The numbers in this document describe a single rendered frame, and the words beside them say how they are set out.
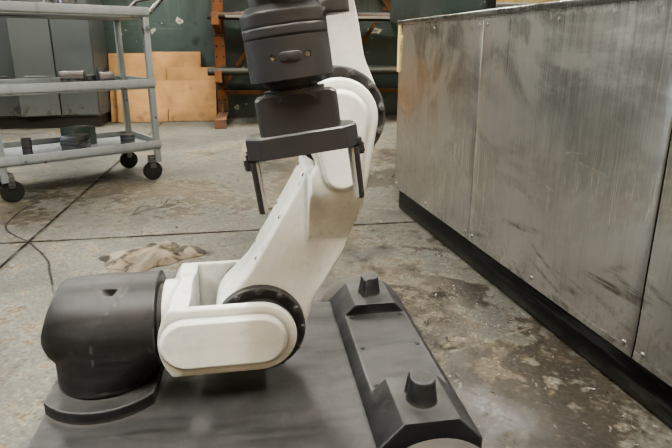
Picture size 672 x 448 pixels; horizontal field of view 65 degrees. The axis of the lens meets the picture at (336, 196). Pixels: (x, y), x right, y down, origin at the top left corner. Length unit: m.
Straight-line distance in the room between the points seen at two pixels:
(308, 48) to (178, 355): 0.50
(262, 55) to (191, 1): 5.01
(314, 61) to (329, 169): 0.24
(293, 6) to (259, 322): 0.47
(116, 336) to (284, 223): 0.30
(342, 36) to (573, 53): 0.68
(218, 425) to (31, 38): 4.66
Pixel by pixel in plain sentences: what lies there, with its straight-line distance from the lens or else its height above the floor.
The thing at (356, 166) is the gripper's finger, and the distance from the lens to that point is 0.58.
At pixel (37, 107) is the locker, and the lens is 5.31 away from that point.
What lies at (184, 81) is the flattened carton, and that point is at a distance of 5.41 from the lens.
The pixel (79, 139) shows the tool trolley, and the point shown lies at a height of 0.25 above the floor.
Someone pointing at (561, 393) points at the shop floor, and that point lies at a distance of 1.28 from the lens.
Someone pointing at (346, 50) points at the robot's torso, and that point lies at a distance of 0.77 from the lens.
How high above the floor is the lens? 0.71
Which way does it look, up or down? 16 degrees down
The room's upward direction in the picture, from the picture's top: straight up
